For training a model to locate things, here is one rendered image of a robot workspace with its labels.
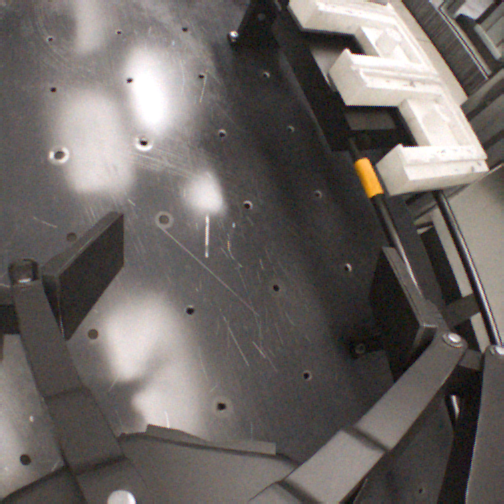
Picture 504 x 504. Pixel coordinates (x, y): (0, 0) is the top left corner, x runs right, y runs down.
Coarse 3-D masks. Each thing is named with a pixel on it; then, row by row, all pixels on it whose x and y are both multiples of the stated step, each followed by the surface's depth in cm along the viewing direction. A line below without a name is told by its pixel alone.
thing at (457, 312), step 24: (264, 0) 53; (240, 24) 58; (264, 24) 58; (408, 144) 47; (432, 192) 45; (384, 216) 39; (456, 240) 43; (408, 264) 38; (480, 288) 41; (456, 312) 40; (480, 312) 41; (456, 408) 34
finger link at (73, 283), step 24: (120, 216) 20; (96, 240) 17; (120, 240) 20; (72, 264) 15; (96, 264) 17; (120, 264) 21; (48, 288) 14; (72, 288) 15; (96, 288) 18; (72, 312) 15
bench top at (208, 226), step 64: (0, 0) 49; (64, 0) 53; (128, 0) 57; (192, 0) 62; (0, 64) 45; (64, 64) 49; (128, 64) 52; (192, 64) 56; (256, 64) 61; (0, 128) 43; (64, 128) 46; (128, 128) 49; (192, 128) 52; (256, 128) 56; (320, 128) 60; (0, 192) 40; (64, 192) 43; (128, 192) 46; (192, 192) 49; (256, 192) 52; (320, 192) 56; (0, 256) 38; (128, 256) 43; (192, 256) 46; (256, 256) 49; (320, 256) 52; (128, 320) 41; (192, 320) 43; (256, 320) 46; (320, 320) 49; (0, 384) 34; (128, 384) 39; (192, 384) 41; (256, 384) 43; (320, 384) 46; (384, 384) 49; (0, 448) 31; (448, 448) 49
